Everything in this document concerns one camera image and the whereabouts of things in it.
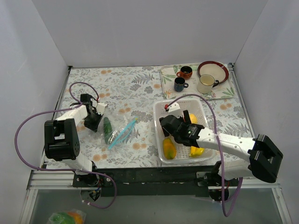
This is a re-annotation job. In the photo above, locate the orange patterned mug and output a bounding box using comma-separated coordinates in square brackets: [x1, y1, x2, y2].
[176, 66, 192, 80]

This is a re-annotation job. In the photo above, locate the yellow green fake mango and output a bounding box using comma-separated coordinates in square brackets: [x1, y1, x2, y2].
[163, 138, 177, 160]

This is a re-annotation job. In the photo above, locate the red rimmed plate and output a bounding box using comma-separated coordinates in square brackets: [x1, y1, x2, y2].
[198, 61, 229, 84]

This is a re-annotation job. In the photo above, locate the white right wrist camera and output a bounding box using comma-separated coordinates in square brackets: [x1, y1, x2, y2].
[164, 102, 183, 118]

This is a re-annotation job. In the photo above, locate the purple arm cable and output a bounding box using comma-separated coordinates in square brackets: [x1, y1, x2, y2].
[14, 82, 117, 209]
[165, 93, 243, 217]

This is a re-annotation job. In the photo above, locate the dark blue mug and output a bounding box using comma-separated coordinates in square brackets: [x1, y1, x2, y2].
[174, 77, 189, 92]

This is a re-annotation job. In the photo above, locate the yellow fake lemon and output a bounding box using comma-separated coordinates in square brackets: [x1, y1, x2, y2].
[189, 113, 198, 124]

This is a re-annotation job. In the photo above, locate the clear zip top bag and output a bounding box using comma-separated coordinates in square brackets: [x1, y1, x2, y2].
[102, 113, 138, 150]

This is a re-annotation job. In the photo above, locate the cream enamel mug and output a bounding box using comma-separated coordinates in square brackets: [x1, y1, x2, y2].
[197, 74, 220, 94]

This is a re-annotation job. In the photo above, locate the floral serving tray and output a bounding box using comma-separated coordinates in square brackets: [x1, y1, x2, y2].
[160, 63, 235, 100]

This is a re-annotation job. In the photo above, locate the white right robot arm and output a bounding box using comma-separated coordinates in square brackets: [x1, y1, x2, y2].
[159, 115, 283, 186]

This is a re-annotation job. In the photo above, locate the white perforated plastic basket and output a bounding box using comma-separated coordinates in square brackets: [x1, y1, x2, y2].
[153, 98, 216, 165]

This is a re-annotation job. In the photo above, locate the floral tablecloth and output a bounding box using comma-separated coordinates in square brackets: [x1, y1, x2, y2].
[60, 66, 253, 168]

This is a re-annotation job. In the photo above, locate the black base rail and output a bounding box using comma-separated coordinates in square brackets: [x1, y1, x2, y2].
[25, 161, 281, 196]

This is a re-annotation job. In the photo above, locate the green fake cucumber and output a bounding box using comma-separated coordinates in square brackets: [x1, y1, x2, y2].
[103, 117, 113, 144]

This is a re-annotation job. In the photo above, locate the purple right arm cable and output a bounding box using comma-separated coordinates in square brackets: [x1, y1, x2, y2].
[165, 93, 243, 217]

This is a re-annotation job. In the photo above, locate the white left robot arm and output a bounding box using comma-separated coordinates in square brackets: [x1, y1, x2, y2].
[44, 93, 137, 187]

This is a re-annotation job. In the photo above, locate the yellow fake banana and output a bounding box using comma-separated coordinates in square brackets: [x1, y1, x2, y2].
[189, 146, 205, 157]

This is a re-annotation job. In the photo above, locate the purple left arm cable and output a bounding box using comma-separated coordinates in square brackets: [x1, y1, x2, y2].
[14, 82, 117, 209]

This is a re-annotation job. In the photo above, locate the bag of fake fruit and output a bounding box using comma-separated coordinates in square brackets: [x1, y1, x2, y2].
[47, 209, 86, 224]

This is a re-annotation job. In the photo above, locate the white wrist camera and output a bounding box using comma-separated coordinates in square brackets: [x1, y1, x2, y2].
[164, 102, 183, 118]
[96, 103, 107, 114]

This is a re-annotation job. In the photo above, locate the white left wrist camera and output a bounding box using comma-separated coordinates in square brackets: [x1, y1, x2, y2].
[96, 103, 107, 114]

